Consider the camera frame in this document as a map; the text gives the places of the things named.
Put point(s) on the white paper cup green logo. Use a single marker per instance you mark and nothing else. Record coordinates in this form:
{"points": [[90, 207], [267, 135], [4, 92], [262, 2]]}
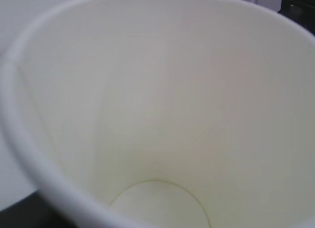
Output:
{"points": [[165, 114]]}

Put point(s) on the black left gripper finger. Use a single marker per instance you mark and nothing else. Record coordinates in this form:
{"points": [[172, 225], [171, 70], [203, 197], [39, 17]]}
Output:
{"points": [[32, 212]]}

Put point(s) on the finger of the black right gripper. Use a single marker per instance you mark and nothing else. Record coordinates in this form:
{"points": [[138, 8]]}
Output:
{"points": [[300, 11]]}

